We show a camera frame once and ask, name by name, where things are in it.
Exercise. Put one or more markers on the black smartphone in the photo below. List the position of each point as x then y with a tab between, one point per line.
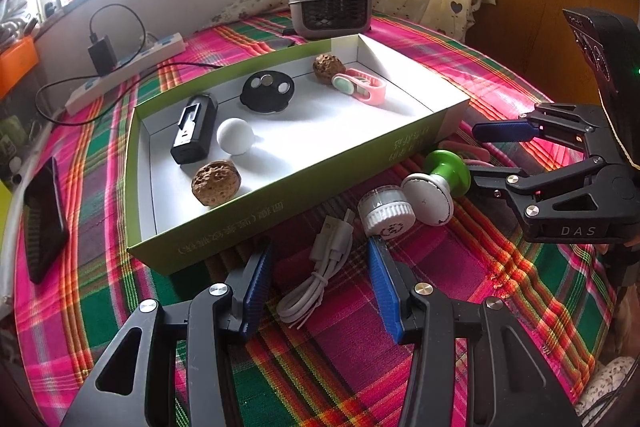
45	217

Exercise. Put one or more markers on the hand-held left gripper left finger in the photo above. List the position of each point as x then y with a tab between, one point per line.
257	287

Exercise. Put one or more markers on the brown walnut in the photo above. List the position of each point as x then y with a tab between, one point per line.
329	67
217	183

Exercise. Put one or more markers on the black power adapter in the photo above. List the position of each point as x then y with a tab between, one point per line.
101	56

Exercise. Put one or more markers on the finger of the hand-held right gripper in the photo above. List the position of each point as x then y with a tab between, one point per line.
500	130
487	179

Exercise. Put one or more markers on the white and green stamper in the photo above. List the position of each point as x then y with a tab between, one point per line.
430	199

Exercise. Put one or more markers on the orange tray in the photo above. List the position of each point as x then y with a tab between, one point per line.
17	62

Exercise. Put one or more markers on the green and white cardboard box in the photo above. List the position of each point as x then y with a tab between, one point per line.
310	137

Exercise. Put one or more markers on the white power strip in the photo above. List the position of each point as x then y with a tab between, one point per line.
130	67

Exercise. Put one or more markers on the brown wooden cabinet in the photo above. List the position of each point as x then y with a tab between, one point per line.
540	7

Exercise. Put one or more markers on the black round disc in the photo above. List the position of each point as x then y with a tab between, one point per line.
267	94

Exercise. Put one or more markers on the pink clip with green pad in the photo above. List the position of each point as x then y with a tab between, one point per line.
367	89

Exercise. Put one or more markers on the black rectangular charger device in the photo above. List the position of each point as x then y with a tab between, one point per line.
192	142

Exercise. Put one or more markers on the white round brush head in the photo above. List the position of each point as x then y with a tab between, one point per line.
385	212

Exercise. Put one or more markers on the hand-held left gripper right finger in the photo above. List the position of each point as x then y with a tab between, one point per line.
385	287

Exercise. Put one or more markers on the pink plaid tablecloth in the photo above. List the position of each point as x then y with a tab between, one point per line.
500	267

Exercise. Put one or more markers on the white round ball gadget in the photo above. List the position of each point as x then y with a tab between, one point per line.
235	137

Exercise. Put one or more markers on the floral patterned cloth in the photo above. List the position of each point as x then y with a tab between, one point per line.
610	382

